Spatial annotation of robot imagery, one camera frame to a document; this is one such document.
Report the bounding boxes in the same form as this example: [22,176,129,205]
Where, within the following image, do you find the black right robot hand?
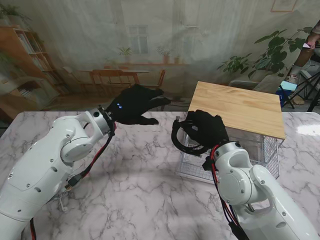
[185,109,230,151]

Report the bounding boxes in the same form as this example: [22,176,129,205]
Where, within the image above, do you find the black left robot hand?
[105,83,172,126]

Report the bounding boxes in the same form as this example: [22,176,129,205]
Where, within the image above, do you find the black cable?
[171,115,216,158]

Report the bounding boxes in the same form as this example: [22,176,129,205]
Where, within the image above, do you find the white wire mesh drawer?
[176,129,266,185]

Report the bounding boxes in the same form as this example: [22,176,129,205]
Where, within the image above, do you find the white wired earphones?
[56,191,73,212]

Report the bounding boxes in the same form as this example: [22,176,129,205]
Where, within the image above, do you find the blue storage box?
[276,81,298,108]

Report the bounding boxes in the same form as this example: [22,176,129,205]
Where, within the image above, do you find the printed backdrop curtain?
[0,0,313,112]

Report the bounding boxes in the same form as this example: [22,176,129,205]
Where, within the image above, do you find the black tripod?
[282,71,320,113]

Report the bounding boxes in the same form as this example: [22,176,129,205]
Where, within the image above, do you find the person in background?
[287,26,320,83]

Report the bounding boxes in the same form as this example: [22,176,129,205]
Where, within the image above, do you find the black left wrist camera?
[106,122,118,138]

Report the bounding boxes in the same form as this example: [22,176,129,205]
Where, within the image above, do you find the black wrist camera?
[106,122,118,138]
[201,156,216,172]

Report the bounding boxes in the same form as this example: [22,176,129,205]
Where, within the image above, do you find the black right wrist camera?
[201,156,216,172]

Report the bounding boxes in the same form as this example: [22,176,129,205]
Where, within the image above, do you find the wire frame with wooden top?
[187,80,286,180]

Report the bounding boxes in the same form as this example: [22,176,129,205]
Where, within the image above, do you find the red black left arm cables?
[28,122,118,240]

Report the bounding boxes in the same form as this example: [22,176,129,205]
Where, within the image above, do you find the red black arm cables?
[209,144,251,240]
[28,122,118,240]

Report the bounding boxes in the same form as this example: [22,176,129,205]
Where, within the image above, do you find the red black right arm cables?
[209,144,251,240]

